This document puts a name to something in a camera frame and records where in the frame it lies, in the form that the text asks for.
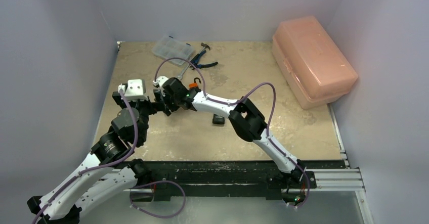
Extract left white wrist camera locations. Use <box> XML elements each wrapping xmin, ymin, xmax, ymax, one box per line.
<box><xmin>118</xmin><ymin>79</ymin><xmax>148</xmax><ymax>101</ymax></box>

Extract small hammer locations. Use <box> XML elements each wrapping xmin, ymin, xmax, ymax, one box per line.
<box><xmin>191</xmin><ymin>42</ymin><xmax>211</xmax><ymax>63</ymax></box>

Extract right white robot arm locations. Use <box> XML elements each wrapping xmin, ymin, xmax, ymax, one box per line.
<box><xmin>153</xmin><ymin>76</ymin><xmax>310</xmax><ymax>187</ymax></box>

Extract orange black padlock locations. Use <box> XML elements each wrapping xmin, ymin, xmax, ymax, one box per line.
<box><xmin>189</xmin><ymin>77</ymin><xmax>201</xmax><ymax>89</ymax></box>

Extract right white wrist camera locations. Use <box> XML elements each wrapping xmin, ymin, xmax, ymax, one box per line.
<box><xmin>152</xmin><ymin>76</ymin><xmax>169</xmax><ymax>89</ymax></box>

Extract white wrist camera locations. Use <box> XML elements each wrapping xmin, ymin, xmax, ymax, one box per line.
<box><xmin>118</xmin><ymin>79</ymin><xmax>148</xmax><ymax>101</ymax></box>
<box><xmin>152</xmin><ymin>76</ymin><xmax>169</xmax><ymax>89</ymax></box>

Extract silver wrench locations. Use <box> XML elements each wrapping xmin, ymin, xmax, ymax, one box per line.
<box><xmin>176</xmin><ymin>65</ymin><xmax>190</xmax><ymax>80</ymax></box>

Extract pink plastic storage box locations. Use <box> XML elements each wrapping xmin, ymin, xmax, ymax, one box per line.
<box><xmin>272</xmin><ymin>16</ymin><xmax>358</xmax><ymax>110</ymax></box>

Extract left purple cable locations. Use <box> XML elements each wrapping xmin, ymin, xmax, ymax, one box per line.
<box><xmin>31</xmin><ymin>90</ymin><xmax>187</xmax><ymax>224</ymax></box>

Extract purple cable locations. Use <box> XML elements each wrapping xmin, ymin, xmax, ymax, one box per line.
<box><xmin>154</xmin><ymin>57</ymin><xmax>311</xmax><ymax>210</ymax></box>
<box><xmin>31</xmin><ymin>90</ymin><xmax>187</xmax><ymax>224</ymax></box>

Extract clear plastic organizer box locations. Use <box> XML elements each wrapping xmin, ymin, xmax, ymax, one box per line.
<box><xmin>151</xmin><ymin>35</ymin><xmax>195</xmax><ymax>67</ymax></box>

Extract blue handled pliers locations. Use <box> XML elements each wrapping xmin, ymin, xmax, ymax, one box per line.
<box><xmin>191</xmin><ymin>50</ymin><xmax>219</xmax><ymax>71</ymax></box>

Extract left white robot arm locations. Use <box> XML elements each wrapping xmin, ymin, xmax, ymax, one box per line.
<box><xmin>27</xmin><ymin>87</ymin><xmax>157</xmax><ymax>223</ymax></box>

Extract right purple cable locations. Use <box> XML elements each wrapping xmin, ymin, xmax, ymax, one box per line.
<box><xmin>154</xmin><ymin>57</ymin><xmax>311</xmax><ymax>210</ymax></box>

